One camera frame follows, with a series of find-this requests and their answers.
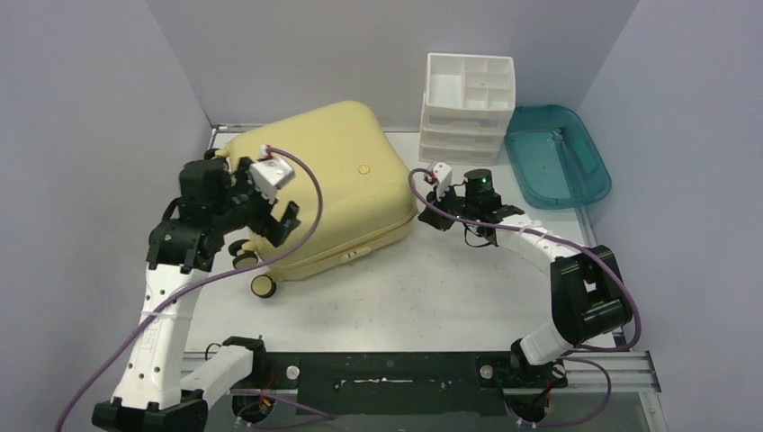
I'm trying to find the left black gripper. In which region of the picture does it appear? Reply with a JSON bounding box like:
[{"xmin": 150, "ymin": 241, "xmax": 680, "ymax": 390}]
[{"xmin": 212, "ymin": 159, "xmax": 300, "ymax": 245}]

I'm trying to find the yellow hard-shell suitcase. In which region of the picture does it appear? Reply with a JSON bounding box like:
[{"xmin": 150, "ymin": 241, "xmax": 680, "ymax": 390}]
[{"xmin": 212, "ymin": 101, "xmax": 417, "ymax": 299}]

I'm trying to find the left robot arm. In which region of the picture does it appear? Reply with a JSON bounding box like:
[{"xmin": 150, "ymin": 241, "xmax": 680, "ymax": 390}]
[{"xmin": 92, "ymin": 156, "xmax": 300, "ymax": 431}]

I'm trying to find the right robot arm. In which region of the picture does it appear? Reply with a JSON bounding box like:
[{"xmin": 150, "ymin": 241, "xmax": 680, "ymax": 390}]
[{"xmin": 411, "ymin": 163, "xmax": 637, "ymax": 385}]

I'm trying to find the white plastic drawer organizer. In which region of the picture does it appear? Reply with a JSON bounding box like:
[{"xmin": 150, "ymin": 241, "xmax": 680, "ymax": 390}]
[{"xmin": 419, "ymin": 53, "xmax": 516, "ymax": 167}]

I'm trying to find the teal transparent plastic tray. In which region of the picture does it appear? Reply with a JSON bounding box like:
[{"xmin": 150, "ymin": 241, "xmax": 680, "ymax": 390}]
[{"xmin": 504, "ymin": 104, "xmax": 612, "ymax": 210}]

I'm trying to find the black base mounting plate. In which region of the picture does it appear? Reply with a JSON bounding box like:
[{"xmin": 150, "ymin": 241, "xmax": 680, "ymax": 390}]
[{"xmin": 234, "ymin": 351, "xmax": 568, "ymax": 417}]

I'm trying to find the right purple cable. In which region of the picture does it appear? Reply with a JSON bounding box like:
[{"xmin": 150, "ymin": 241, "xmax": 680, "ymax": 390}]
[{"xmin": 408, "ymin": 167, "xmax": 643, "ymax": 429}]

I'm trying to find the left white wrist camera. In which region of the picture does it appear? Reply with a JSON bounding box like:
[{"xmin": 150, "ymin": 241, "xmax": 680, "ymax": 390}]
[{"xmin": 247, "ymin": 145, "xmax": 295, "ymax": 204}]

